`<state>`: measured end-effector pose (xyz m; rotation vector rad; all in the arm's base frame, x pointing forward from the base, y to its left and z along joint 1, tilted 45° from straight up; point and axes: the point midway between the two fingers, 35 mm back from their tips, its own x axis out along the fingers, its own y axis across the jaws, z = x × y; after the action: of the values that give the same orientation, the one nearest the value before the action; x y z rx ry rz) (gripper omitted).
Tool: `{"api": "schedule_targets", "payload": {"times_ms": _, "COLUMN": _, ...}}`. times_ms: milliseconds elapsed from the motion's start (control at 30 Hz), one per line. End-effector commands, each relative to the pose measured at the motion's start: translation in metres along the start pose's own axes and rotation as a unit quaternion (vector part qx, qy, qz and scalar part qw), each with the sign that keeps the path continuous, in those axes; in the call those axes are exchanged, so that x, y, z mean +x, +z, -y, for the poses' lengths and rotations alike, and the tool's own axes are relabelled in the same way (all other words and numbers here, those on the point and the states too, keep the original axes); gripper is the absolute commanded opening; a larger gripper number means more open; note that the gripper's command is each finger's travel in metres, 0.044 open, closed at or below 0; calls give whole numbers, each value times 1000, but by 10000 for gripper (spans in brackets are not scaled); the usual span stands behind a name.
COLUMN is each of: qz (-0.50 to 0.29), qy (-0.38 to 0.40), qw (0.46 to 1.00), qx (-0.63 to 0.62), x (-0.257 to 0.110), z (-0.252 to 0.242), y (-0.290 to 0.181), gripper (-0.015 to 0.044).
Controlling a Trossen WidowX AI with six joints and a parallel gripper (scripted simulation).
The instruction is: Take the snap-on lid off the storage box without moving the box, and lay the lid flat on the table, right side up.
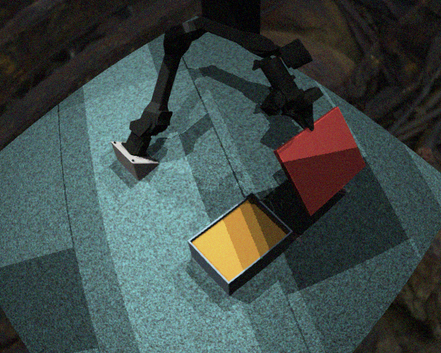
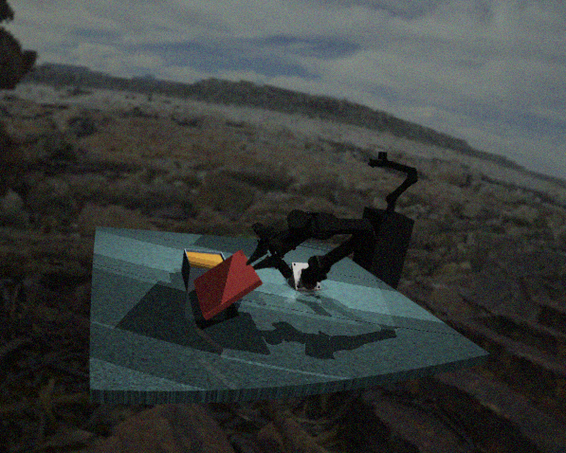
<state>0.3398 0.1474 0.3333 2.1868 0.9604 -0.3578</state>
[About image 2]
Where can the red square lid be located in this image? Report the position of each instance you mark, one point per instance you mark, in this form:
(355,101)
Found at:
(225,283)

